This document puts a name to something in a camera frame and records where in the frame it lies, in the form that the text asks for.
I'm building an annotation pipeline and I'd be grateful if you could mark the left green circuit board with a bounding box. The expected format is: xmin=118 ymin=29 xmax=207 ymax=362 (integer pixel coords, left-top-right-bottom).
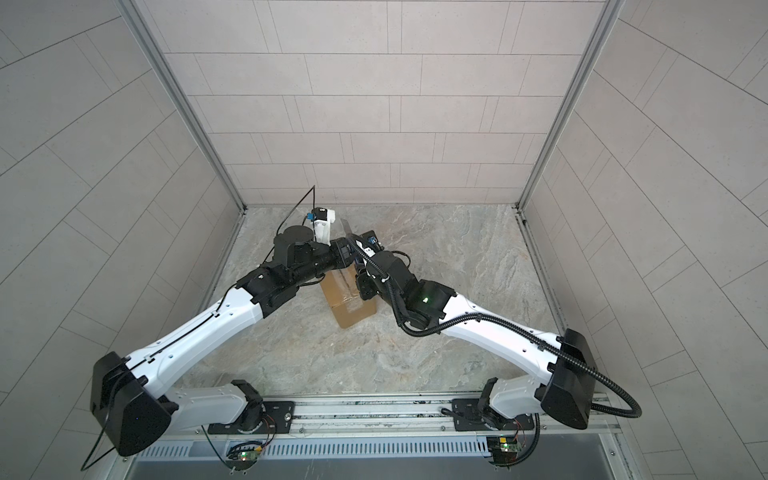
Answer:
xmin=227 ymin=441 xmax=264 ymax=468

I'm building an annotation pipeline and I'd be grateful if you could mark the white slotted vent strip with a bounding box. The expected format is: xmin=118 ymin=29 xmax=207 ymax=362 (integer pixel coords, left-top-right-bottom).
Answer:
xmin=261 ymin=436 xmax=491 ymax=460

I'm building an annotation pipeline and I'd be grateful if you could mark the aluminium right corner post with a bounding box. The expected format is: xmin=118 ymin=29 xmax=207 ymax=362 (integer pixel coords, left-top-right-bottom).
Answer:
xmin=515 ymin=0 xmax=628 ymax=211

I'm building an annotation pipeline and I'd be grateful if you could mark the black corrugated cable conduit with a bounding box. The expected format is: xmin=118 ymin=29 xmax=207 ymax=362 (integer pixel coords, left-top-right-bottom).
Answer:
xmin=347 ymin=236 xmax=643 ymax=420

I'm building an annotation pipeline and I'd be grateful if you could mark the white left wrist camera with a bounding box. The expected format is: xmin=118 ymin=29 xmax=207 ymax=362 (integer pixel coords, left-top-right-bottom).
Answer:
xmin=307 ymin=207 xmax=336 ymax=245

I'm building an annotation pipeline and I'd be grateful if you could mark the aluminium left corner post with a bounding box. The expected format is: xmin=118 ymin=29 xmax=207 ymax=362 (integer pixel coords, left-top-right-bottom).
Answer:
xmin=115 ymin=0 xmax=247 ymax=214

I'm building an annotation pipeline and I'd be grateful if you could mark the blue utility knife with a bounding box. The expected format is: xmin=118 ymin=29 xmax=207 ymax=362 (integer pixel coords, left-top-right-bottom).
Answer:
xmin=340 ymin=218 xmax=360 ymax=253

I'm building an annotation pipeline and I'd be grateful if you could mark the brown cardboard express box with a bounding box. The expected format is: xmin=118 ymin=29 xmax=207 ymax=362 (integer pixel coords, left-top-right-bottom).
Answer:
xmin=320 ymin=266 xmax=377 ymax=329

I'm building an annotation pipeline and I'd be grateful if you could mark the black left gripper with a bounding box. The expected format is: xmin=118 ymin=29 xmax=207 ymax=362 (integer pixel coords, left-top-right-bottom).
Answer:
xmin=288 ymin=239 xmax=363 ymax=289

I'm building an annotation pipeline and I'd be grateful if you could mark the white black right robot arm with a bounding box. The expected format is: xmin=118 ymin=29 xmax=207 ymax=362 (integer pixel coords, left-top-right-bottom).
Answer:
xmin=347 ymin=234 xmax=595 ymax=430

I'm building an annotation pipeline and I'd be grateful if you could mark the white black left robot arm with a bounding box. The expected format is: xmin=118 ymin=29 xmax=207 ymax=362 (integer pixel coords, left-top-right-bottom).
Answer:
xmin=89 ymin=225 xmax=356 ymax=456

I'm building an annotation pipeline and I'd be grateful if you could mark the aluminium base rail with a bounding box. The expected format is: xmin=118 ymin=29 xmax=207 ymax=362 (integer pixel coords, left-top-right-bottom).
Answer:
xmin=206 ymin=391 xmax=622 ymax=442

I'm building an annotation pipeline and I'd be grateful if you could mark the aluminium corner post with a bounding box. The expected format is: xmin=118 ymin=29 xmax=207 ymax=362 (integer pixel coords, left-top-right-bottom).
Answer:
xmin=115 ymin=0 xmax=247 ymax=214
xmin=515 ymin=0 xmax=628 ymax=211

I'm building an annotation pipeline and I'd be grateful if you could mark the right green circuit board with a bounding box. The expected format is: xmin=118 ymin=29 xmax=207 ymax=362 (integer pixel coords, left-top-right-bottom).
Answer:
xmin=486 ymin=436 xmax=522 ymax=466

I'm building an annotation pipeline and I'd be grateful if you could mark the green circuit board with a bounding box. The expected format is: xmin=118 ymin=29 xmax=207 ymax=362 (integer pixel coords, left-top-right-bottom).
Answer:
xmin=486 ymin=436 xmax=522 ymax=466
xmin=227 ymin=441 xmax=264 ymax=468

